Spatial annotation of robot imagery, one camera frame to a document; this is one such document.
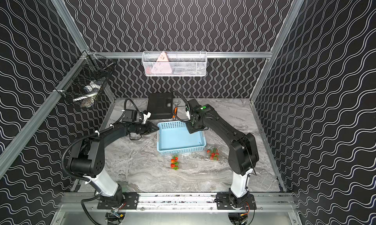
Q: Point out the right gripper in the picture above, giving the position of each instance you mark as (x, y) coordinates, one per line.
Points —
(190, 129)

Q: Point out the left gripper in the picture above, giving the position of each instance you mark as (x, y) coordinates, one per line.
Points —
(147, 127)

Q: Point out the light blue plastic basket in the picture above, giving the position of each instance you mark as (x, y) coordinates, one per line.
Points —
(174, 138)

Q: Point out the clear plastic clamshell container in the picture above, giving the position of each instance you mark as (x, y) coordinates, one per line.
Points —
(222, 154)

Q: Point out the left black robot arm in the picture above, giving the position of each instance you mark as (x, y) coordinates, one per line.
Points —
(84, 159)

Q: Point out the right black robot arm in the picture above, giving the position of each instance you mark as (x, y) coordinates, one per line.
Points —
(243, 152)

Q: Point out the black box device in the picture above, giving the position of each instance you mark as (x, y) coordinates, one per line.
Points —
(160, 105)

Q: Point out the white items in mesh basket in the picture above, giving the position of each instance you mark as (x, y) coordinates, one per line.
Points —
(87, 99)

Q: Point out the pink triangle card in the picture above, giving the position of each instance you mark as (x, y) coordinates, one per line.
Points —
(162, 65)

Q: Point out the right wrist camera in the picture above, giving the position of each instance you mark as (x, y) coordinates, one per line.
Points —
(188, 114)

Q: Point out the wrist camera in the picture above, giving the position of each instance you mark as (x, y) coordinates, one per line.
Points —
(146, 115)
(188, 114)

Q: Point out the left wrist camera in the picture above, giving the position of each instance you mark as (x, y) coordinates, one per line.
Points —
(146, 115)

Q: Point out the orange handled tool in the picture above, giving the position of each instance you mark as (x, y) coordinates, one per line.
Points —
(176, 104)

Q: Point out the white wire wall basket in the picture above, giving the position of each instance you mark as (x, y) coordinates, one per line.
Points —
(183, 63)

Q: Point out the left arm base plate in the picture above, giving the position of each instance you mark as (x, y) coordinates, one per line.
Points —
(126, 201)

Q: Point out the black wire mesh basket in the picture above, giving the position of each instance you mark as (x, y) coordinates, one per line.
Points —
(95, 68)

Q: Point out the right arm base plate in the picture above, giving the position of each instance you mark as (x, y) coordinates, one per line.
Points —
(227, 201)

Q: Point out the aluminium front rail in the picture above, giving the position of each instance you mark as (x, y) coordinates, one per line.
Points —
(205, 203)

